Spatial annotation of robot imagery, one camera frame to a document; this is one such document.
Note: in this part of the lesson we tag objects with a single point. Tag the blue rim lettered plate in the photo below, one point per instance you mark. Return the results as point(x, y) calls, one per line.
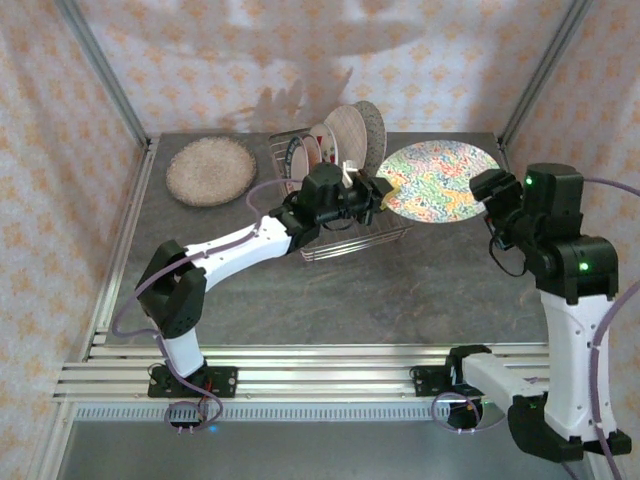
point(295, 160)

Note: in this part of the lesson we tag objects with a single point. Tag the colourful wavy pattern plate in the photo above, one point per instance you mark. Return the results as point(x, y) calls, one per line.
point(435, 185)

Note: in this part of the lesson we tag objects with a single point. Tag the white strawberry print plate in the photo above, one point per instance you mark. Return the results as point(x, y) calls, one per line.
point(325, 145)

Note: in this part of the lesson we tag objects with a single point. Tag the grey blue speckled plate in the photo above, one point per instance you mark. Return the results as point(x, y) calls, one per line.
point(376, 135)

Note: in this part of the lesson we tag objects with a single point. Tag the plaid line pattern plate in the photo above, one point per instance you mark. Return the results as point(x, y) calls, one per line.
point(347, 132)

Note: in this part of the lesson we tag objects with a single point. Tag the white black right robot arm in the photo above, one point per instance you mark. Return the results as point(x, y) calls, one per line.
point(575, 360)

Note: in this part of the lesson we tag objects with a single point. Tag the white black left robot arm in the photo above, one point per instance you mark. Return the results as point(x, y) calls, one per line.
point(240, 250)

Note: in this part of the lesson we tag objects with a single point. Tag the orange floral backdrop curtain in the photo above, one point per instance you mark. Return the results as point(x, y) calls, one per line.
point(300, 50)

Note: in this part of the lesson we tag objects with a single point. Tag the aluminium mounting rails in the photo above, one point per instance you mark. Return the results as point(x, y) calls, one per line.
point(325, 372)

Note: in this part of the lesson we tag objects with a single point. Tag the grey metal lower panel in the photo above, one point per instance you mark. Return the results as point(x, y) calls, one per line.
point(300, 450)

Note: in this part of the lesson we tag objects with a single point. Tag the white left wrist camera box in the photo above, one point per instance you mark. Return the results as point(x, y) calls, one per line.
point(351, 172)

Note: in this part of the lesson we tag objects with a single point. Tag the aluminium right table side rail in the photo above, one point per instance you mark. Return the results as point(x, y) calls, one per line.
point(509, 152)

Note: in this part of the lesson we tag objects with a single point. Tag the aluminium table side rail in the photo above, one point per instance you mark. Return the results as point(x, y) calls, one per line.
point(509, 152)
point(117, 260)

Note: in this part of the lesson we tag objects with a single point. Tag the aluminium right frame post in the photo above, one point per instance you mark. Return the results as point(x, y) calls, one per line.
point(540, 75)

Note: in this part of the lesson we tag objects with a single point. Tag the aluminium frame post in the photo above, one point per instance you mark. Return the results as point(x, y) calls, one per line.
point(540, 75)
point(107, 80)

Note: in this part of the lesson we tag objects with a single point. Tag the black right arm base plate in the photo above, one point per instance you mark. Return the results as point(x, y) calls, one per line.
point(430, 382)

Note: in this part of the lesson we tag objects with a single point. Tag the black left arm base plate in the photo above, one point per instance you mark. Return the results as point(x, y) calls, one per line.
point(225, 382)

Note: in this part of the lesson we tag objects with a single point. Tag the aluminium left table side rail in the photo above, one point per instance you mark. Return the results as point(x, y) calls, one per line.
point(117, 260)

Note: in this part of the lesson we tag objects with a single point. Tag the aluminium left frame post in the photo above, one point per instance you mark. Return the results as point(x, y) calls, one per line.
point(107, 80)

